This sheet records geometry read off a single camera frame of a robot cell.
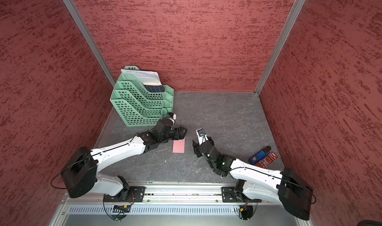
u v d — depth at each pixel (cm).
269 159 85
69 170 44
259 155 83
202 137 67
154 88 103
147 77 96
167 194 76
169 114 75
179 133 79
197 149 71
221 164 59
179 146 90
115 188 62
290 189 42
